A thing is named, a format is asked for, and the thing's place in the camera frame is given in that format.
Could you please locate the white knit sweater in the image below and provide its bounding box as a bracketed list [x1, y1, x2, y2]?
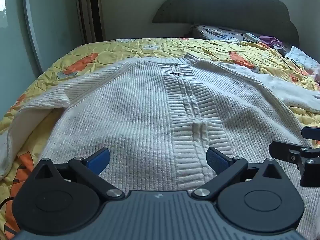
[0, 54, 320, 240]

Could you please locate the grey padded headboard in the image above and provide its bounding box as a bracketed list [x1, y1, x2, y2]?
[152, 0, 300, 46]

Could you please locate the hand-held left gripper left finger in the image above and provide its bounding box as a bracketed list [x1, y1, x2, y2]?
[34, 148, 125, 202]

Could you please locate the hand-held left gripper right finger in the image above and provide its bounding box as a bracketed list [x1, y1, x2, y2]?
[191, 147, 284, 202]

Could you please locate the pink cloth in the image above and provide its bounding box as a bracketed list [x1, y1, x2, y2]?
[309, 67, 320, 83]

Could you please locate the standing air conditioner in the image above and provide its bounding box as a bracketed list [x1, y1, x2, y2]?
[76, 0, 106, 43]

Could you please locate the white printed cloth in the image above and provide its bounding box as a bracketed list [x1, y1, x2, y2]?
[285, 45, 320, 68]

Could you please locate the purple cloth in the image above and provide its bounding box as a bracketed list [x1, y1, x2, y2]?
[259, 35, 283, 48]

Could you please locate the patterned pillow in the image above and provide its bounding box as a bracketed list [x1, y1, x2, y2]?
[191, 24, 283, 48]

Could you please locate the yellow printed quilt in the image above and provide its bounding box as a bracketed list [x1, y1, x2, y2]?
[0, 37, 320, 235]

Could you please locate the grey cloth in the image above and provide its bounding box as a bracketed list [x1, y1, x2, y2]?
[272, 44, 286, 55]

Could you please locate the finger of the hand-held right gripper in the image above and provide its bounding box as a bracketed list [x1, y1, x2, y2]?
[269, 141, 320, 187]
[301, 126, 320, 139]

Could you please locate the thin black cable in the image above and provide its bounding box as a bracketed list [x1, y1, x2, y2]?
[280, 55, 310, 77]

